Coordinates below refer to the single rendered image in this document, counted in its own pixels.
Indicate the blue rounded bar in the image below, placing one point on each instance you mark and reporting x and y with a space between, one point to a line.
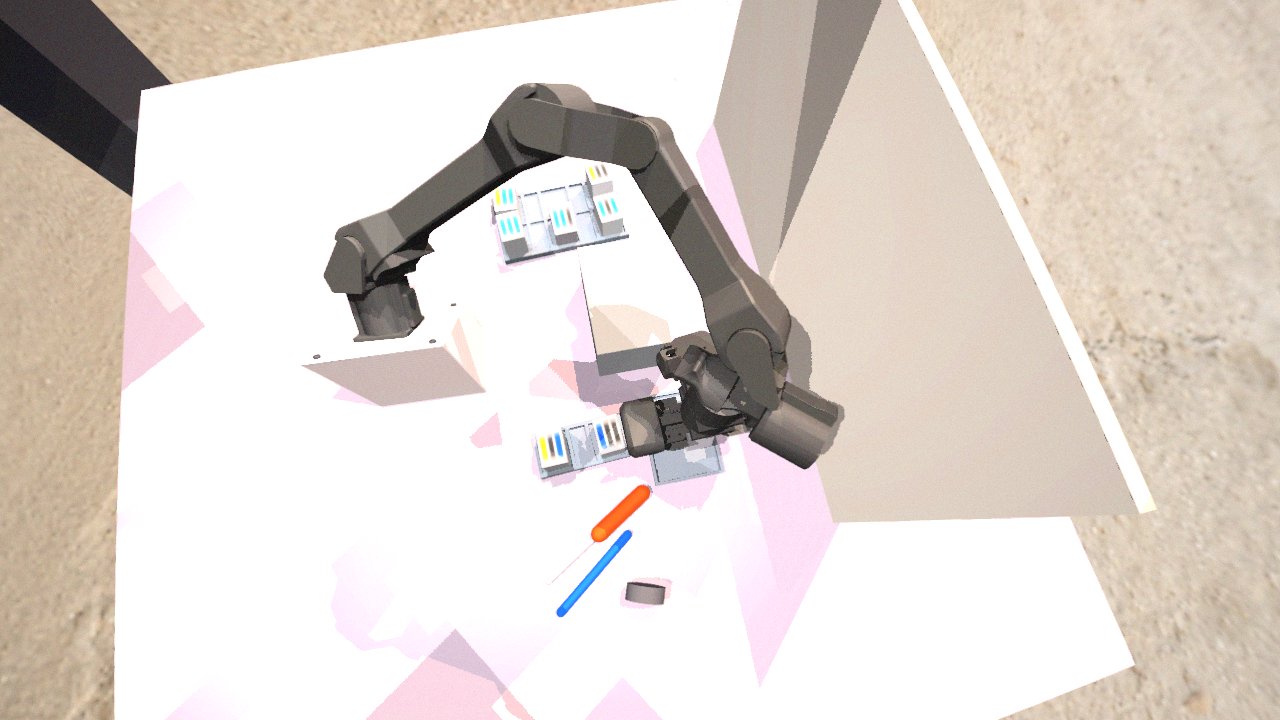
593 573

